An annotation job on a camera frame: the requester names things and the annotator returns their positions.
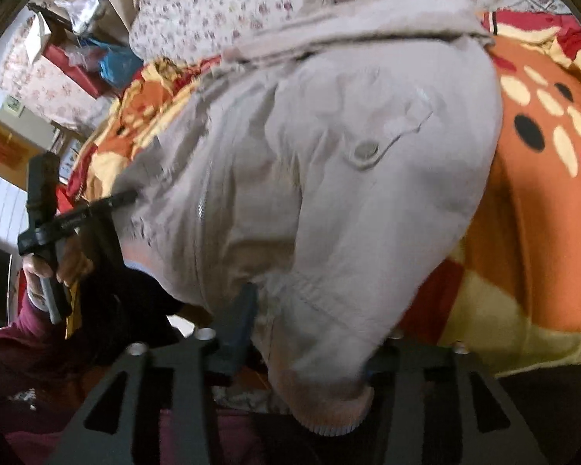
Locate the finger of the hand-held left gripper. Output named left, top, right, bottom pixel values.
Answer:
left=28, top=152, right=63, bottom=233
left=58, top=190, right=139, bottom=227

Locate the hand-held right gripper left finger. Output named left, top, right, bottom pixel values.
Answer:
left=46, top=282, right=261, bottom=465

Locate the beige jacket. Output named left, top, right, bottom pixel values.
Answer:
left=109, top=0, right=504, bottom=434

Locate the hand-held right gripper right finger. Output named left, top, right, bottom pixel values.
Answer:
left=365, top=336, right=548, bottom=465

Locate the person's maroon top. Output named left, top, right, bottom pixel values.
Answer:
left=0, top=373, right=301, bottom=465

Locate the white paper bag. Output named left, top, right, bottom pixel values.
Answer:
left=26, top=14, right=52, bottom=65

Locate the person's left hand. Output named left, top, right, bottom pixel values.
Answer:
left=22, top=237, right=95, bottom=311

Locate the dark cloth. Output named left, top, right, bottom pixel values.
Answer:
left=77, top=223, right=187, bottom=366

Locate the floral cloth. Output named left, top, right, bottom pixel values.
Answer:
left=0, top=14, right=110, bottom=131

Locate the clear plastic bag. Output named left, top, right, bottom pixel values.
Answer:
left=65, top=34, right=102, bottom=66

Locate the person's left forearm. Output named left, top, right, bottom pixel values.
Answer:
left=0, top=295, right=107, bottom=398

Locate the floral quilt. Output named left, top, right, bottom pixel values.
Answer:
left=128, top=0, right=577, bottom=61

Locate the red bag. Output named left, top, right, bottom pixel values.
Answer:
left=41, top=41, right=105, bottom=100

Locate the blue plastic bag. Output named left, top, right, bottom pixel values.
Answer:
left=99, top=43, right=145, bottom=89

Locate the silver foil bag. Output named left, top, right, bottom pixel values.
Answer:
left=55, top=0, right=108, bottom=34

